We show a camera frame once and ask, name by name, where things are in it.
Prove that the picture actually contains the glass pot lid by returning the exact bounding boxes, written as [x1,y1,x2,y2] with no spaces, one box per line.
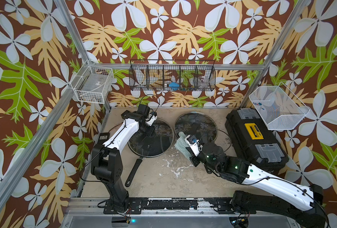
[174,112,218,143]
[128,118,174,158]

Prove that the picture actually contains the green microfibre cloth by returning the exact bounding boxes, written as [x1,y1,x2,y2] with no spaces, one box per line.
[175,132,191,160]

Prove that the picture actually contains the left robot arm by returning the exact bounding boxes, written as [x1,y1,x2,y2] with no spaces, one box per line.
[91,104,157,213]

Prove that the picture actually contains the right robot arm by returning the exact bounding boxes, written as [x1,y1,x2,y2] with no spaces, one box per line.
[176,132,330,228]

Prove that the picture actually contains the left black frying pan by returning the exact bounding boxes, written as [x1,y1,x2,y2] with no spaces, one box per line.
[125,156,145,188]

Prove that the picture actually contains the blue object in basket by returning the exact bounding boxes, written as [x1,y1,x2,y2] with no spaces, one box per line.
[169,82,180,91]

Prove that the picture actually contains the black tool case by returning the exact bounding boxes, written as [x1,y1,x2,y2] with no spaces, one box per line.
[225,108,289,173]

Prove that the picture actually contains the black power adapter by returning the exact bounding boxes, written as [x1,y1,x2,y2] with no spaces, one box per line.
[97,133,110,144]

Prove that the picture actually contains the white mesh basket right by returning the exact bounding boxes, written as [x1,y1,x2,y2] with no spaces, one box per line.
[249,83,310,131]

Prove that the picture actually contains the black wire basket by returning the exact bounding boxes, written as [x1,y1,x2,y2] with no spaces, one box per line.
[127,59,217,91]

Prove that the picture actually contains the white wire basket left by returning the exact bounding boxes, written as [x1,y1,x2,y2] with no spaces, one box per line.
[71,61,114,104]

